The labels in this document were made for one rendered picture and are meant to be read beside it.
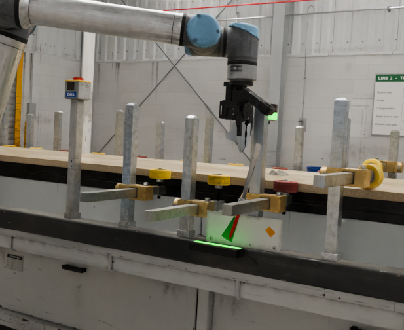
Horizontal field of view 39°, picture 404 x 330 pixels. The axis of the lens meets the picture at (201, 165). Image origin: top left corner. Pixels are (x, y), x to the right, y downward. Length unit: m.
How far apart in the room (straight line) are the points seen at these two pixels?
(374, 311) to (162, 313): 0.92
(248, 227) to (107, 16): 0.75
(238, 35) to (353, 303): 0.85
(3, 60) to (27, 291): 1.33
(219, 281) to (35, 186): 1.09
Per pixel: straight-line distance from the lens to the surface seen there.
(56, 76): 11.78
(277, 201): 1.74
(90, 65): 3.48
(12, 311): 2.91
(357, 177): 1.66
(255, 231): 1.78
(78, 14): 1.62
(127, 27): 1.60
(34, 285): 2.78
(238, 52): 1.71
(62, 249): 2.30
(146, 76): 11.27
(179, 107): 10.73
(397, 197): 1.84
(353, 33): 9.38
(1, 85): 1.80
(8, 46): 1.79
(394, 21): 9.25
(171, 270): 2.00
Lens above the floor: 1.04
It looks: 3 degrees down
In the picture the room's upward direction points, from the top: 3 degrees clockwise
